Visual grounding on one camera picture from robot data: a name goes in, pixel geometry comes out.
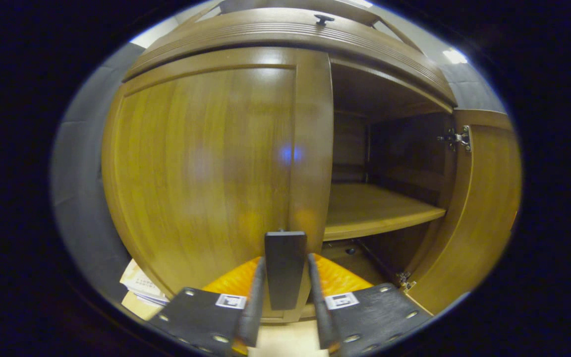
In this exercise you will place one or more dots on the large ceiling light panel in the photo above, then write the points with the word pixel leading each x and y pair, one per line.
pixel 361 2

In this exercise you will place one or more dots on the metal door hinge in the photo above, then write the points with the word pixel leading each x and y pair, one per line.
pixel 459 138
pixel 405 281

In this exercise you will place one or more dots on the white booklet stack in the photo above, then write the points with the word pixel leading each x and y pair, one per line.
pixel 142 287

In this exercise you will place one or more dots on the wooden double-door shoe cabinet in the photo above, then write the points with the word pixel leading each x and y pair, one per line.
pixel 389 163

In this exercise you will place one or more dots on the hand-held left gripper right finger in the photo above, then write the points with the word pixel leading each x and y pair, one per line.
pixel 317 307

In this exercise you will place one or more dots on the small ceiling light panel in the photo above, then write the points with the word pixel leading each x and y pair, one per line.
pixel 455 56

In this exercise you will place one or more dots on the wooden shoe cabinet door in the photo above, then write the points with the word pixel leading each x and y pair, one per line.
pixel 201 173
pixel 484 208

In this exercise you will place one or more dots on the wooden inner shelf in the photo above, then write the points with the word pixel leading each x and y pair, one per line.
pixel 370 208

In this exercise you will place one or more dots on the black drawer knob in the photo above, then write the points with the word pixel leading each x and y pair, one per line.
pixel 324 20

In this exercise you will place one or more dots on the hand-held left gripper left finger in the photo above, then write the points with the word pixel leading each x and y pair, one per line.
pixel 253 307

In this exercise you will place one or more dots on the wooden ribbed cabinet drawer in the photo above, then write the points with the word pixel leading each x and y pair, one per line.
pixel 265 34

